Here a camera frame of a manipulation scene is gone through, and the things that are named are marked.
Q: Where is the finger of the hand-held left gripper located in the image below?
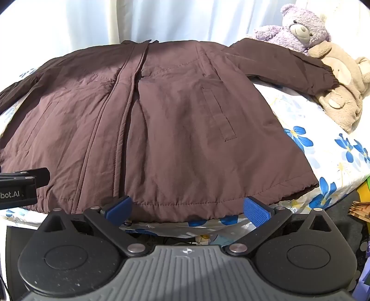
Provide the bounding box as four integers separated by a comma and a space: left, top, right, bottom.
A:
17, 167, 50, 189

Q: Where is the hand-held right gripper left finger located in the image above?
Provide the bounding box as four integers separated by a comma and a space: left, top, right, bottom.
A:
38, 196, 147, 258

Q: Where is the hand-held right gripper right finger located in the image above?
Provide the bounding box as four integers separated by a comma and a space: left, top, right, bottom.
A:
226, 196, 333, 257

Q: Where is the brown jacket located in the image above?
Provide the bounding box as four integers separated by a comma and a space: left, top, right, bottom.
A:
0, 38, 340, 223

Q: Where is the blue floral bed sheet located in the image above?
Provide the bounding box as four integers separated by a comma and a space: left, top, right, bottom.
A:
0, 66, 370, 235

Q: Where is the stack of brown paper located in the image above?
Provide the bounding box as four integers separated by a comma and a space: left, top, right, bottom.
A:
348, 199, 370, 224

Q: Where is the yellow green object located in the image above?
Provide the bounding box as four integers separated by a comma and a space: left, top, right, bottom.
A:
357, 176, 370, 209

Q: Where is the light purple object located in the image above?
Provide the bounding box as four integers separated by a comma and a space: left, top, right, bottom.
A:
351, 240, 370, 301

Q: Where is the beige plush toy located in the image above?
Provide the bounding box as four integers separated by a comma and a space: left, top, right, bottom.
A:
307, 41, 370, 134

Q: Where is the white curtain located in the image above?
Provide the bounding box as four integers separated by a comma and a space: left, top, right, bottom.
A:
0, 0, 301, 76

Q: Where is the purple teddy bear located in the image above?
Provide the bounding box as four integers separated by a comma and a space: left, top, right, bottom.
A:
254, 3, 331, 56

